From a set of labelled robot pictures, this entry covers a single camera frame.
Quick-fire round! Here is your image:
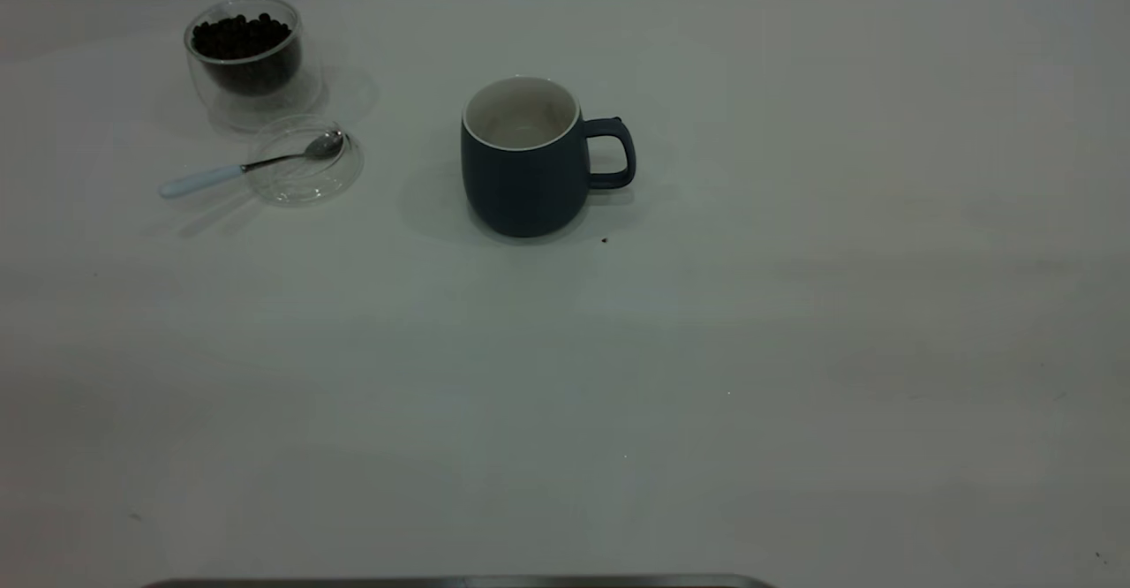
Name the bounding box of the dark blue ceramic mug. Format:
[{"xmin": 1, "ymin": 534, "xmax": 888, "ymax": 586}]
[{"xmin": 460, "ymin": 76, "xmax": 637, "ymax": 238}]

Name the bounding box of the white-handled metal spoon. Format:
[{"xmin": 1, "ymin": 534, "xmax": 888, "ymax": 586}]
[{"xmin": 159, "ymin": 130, "xmax": 345, "ymax": 200}]

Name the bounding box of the clear glass lid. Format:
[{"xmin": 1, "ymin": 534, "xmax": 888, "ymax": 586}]
[{"xmin": 245, "ymin": 115, "xmax": 364, "ymax": 207}]

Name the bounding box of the double-walled glass cup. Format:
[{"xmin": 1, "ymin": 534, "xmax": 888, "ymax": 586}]
[{"xmin": 183, "ymin": 0, "xmax": 325, "ymax": 132}]

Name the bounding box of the dark coffee beans heap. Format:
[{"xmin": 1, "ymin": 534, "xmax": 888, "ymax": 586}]
[{"xmin": 192, "ymin": 11, "xmax": 302, "ymax": 96}]

